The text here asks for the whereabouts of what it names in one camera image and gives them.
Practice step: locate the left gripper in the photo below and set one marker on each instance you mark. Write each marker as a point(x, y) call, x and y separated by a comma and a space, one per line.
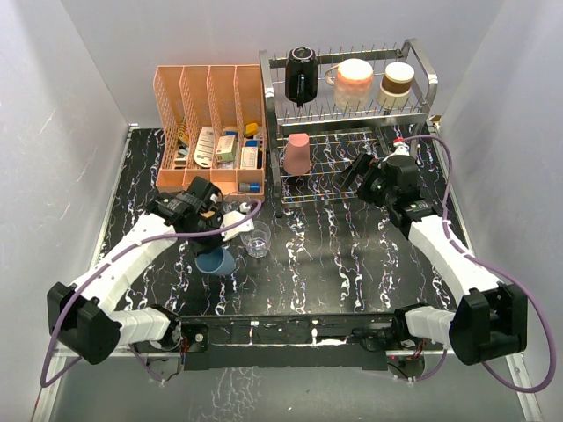
point(198, 249)

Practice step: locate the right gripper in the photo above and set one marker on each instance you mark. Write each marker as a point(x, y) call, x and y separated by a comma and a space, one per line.
point(358, 167)

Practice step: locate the blue plastic tumbler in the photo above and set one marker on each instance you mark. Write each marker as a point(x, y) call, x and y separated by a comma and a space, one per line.
point(219, 262)

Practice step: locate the pink plastic tumbler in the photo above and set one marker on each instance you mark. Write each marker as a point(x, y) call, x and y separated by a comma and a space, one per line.
point(297, 160)

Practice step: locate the pink textured mug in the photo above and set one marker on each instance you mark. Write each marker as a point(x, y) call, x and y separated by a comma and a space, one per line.
point(351, 80)

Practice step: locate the small orange ceramic mug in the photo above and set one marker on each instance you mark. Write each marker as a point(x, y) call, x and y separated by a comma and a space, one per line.
point(211, 214)

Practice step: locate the clear faceted glass cup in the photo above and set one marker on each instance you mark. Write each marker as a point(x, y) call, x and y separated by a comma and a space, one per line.
point(233, 201)

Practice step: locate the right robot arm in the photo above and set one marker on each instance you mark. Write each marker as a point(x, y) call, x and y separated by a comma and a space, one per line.
point(491, 317)

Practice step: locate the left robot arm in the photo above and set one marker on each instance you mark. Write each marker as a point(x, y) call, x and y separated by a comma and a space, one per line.
point(84, 317)

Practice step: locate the steel two-tier dish rack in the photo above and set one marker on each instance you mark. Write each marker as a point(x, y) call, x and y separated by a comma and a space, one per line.
point(337, 131)

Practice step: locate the white barcode card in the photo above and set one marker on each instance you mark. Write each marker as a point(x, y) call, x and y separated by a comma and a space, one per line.
point(205, 148)

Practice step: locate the grey blue cylinder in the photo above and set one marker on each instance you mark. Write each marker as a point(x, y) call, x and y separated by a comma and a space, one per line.
point(249, 187)

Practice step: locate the green and white box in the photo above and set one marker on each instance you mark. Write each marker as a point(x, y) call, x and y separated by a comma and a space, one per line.
point(226, 148)

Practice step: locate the white red-print box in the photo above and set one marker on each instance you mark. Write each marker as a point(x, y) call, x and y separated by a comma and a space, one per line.
point(249, 158)

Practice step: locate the brown and cream cup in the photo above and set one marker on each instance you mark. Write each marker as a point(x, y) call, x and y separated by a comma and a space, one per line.
point(395, 86)

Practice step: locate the peach plastic desk organizer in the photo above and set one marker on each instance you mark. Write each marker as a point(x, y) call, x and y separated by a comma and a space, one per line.
point(214, 123)

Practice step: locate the yellow eraser block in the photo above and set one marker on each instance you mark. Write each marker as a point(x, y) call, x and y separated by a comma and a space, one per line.
point(251, 130)

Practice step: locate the black ceramic mug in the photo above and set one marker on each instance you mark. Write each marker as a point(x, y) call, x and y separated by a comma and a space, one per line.
point(301, 75)

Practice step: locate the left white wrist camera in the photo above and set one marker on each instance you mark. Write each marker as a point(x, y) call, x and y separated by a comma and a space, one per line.
point(234, 219)

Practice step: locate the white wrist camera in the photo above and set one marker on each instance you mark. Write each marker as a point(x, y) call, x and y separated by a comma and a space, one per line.
point(234, 219)
point(400, 148)

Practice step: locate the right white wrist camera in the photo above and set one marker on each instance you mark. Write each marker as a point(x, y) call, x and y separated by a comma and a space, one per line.
point(400, 148)

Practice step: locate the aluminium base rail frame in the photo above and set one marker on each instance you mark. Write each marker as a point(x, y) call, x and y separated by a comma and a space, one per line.
point(283, 370)

